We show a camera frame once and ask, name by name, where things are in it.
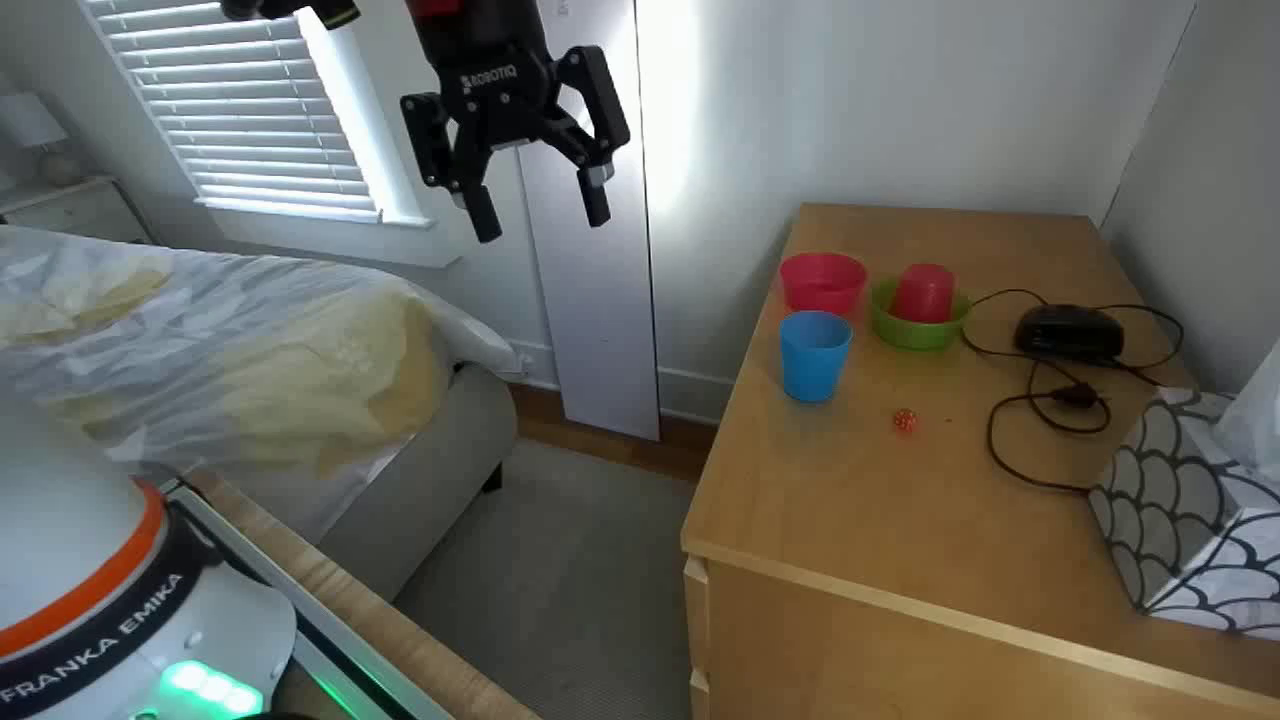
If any grey bed base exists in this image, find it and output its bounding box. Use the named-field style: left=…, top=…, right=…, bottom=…
left=301, top=361, right=523, bottom=605

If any blue plastic cup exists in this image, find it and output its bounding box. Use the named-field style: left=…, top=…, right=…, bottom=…
left=777, top=309, right=858, bottom=408

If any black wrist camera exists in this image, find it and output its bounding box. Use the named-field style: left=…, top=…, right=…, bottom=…
left=216, top=0, right=365, bottom=32

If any wide red plastic cup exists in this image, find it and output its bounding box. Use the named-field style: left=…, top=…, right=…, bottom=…
left=777, top=248, right=873, bottom=321

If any white window frame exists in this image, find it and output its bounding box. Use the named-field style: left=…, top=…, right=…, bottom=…
left=197, top=0, right=471, bottom=274

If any red cup inside bowl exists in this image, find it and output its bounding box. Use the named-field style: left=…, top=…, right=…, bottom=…
left=890, top=260, right=962, bottom=329

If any black power cable with plug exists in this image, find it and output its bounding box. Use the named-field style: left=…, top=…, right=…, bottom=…
left=958, top=283, right=1194, bottom=498

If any tall white board panel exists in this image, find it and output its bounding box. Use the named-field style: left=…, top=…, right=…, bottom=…
left=513, top=0, right=663, bottom=445

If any clear plastic bed cover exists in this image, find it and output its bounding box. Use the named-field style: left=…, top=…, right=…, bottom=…
left=0, top=220, right=528, bottom=492

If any wooden robot table edge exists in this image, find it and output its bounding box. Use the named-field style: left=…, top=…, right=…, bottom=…
left=167, top=466, right=539, bottom=720

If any white window blind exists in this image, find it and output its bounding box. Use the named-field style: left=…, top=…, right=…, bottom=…
left=77, top=0, right=391, bottom=224

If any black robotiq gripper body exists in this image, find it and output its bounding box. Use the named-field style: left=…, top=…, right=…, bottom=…
left=419, top=0, right=571, bottom=165

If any light wooden dresser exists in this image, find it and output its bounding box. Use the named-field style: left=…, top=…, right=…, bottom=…
left=675, top=202, right=1280, bottom=720

